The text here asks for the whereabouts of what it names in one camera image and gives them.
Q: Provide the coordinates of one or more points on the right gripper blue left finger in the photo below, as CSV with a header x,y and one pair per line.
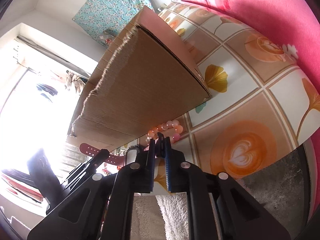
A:
x,y
150,166

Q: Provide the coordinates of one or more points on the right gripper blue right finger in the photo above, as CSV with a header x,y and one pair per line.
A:
x,y
168,162

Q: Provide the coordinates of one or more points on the pink strap smartwatch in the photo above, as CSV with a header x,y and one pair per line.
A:
x,y
99,156

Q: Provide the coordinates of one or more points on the white fluffy towel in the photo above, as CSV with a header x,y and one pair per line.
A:
x,y
160,217

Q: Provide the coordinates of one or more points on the brown cardboard box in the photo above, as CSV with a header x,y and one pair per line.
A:
x,y
146,77

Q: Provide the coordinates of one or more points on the patterned tablecloth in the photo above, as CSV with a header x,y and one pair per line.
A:
x,y
262,107

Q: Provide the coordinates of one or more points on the pink floral blanket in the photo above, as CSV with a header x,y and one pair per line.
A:
x,y
291,24

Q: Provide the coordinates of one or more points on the teal floral wall cloth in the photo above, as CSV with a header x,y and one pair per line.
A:
x,y
99,18

